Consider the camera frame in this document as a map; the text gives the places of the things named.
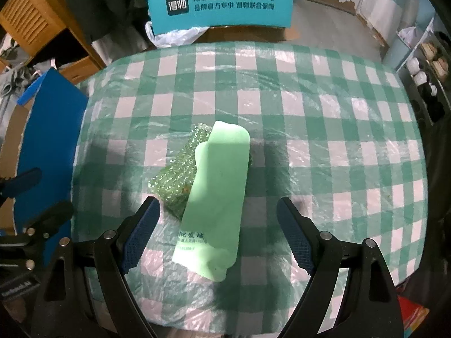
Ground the light green plastic bag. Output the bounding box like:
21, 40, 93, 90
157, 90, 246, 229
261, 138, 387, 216
172, 121, 250, 282

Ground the green bubble wrap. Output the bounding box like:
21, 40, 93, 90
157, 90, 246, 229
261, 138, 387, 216
148, 124, 213, 221

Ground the grey clothes pile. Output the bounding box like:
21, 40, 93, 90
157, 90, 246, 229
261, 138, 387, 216
0, 66, 41, 99

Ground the wooden louvered wardrobe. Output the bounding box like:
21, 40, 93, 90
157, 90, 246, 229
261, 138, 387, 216
1, 0, 105, 84

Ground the white plastic bag under box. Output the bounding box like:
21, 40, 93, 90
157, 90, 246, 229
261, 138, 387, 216
145, 21, 209, 49

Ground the brown cardboard box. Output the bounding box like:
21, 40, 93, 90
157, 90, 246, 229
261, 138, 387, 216
195, 26, 300, 44

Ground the shoe rack with shoes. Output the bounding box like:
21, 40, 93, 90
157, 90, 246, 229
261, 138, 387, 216
383, 17, 450, 127

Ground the teal shipping box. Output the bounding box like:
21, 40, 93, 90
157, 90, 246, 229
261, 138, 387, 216
147, 0, 293, 34

